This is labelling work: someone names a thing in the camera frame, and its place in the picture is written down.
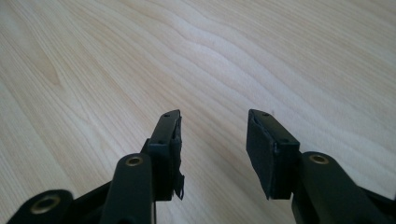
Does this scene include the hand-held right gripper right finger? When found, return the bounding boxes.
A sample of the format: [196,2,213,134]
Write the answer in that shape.
[246,108,302,201]

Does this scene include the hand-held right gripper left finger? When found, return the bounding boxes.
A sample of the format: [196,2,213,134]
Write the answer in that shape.
[141,109,185,202]

